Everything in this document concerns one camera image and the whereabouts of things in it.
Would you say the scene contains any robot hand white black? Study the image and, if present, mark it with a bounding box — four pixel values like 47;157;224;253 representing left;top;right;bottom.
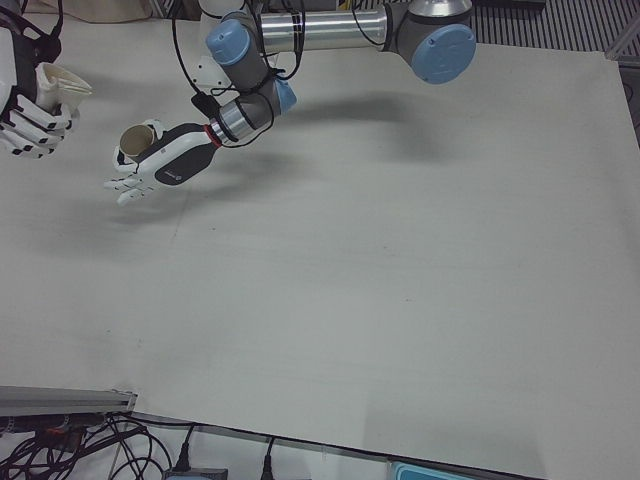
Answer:
0;7;81;161
103;118;219;207

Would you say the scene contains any small beige paper cup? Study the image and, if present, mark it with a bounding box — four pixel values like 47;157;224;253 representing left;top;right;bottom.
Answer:
119;124;158;165

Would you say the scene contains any white paper cup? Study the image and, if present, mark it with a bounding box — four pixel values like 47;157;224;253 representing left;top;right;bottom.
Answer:
33;61;94;120

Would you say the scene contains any black wrist connector block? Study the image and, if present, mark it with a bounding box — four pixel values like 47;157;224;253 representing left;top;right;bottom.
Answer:
190;91;222;119

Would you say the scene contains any light blue plastic bin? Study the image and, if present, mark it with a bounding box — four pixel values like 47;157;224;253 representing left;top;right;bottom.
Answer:
388;460;507;480

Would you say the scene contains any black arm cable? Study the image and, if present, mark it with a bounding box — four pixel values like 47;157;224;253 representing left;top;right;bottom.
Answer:
169;0;304;101

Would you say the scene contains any silver aluminium profile post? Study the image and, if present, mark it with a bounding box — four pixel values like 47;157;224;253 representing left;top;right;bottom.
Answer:
0;383;139;417

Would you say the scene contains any black power plug cable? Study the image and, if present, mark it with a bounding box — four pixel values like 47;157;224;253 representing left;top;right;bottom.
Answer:
175;423;197;472
260;435;276;480

